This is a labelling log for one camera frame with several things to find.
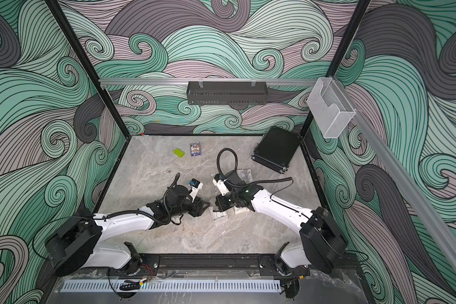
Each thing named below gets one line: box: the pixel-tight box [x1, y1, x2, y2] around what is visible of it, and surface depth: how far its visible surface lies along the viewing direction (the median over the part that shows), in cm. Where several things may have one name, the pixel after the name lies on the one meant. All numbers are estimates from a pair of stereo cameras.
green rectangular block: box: [172, 148, 185, 158], surface depth 113 cm
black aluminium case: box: [251, 126, 303, 174], surface depth 109 cm
